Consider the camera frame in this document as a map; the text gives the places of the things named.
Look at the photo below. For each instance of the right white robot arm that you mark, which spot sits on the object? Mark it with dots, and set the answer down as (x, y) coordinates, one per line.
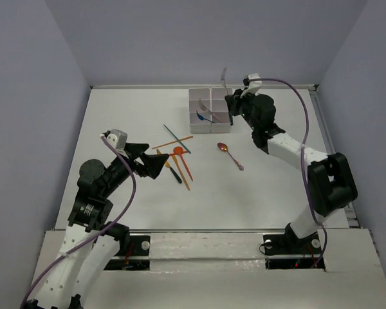
(327, 179)

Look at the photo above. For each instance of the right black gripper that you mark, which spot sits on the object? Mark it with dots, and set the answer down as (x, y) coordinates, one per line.
(238, 100)

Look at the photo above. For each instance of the orange chopstick upper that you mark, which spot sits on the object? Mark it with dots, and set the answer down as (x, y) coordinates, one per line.
(172, 142)

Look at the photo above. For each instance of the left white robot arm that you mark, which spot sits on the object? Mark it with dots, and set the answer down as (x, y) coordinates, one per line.
(90, 240)

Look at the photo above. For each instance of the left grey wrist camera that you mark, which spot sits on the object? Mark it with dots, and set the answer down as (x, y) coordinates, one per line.
(116, 138)

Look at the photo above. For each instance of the blue metal fork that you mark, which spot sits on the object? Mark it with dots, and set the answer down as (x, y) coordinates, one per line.
(202, 118)

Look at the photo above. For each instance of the pink handled silver fork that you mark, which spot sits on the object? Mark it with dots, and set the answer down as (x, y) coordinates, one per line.
(205, 109)

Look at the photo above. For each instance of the left white divided container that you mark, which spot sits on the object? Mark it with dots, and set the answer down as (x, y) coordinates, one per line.
(197, 126)

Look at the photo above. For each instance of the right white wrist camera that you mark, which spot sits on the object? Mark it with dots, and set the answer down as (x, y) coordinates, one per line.
(252, 84)

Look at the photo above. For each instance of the orange plastic spoon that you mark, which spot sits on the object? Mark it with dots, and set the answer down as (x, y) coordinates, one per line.
(179, 152)

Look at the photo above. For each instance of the white divided container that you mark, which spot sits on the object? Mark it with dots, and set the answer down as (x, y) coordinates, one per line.
(219, 110)
(197, 126)

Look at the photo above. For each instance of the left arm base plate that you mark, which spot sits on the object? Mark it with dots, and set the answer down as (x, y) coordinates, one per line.
(132, 257)

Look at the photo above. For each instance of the teal chopstick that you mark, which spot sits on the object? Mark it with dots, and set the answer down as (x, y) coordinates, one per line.
(177, 139)

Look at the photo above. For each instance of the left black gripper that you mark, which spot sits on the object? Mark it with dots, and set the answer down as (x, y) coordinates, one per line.
(137, 159)

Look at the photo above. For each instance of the right white divided container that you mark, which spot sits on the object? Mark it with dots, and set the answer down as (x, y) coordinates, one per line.
(219, 110)

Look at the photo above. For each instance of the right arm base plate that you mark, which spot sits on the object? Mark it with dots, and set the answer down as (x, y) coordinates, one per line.
(279, 255)

